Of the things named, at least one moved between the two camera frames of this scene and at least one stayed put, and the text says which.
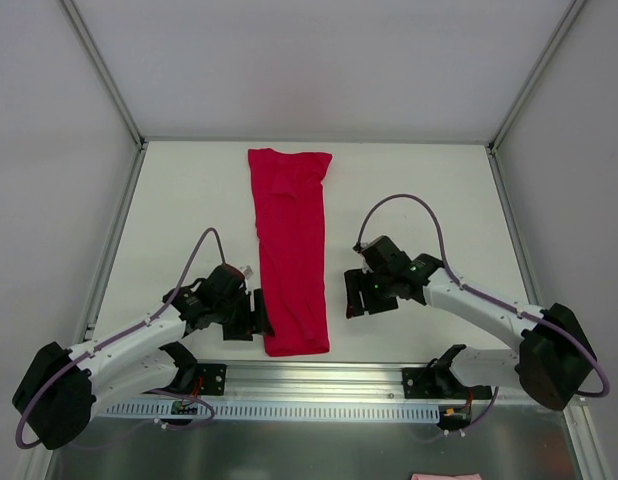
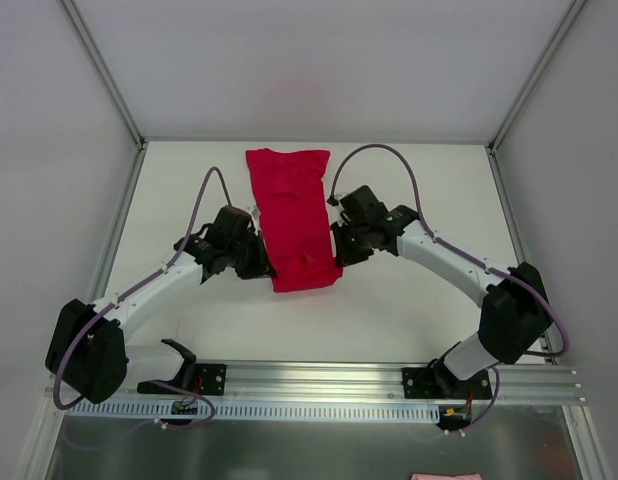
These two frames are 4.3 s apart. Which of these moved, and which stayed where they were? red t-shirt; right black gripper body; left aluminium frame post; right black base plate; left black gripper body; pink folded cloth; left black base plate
Moved: left black gripper body; right black gripper body; red t-shirt
Stayed: right black base plate; pink folded cloth; left aluminium frame post; left black base plate
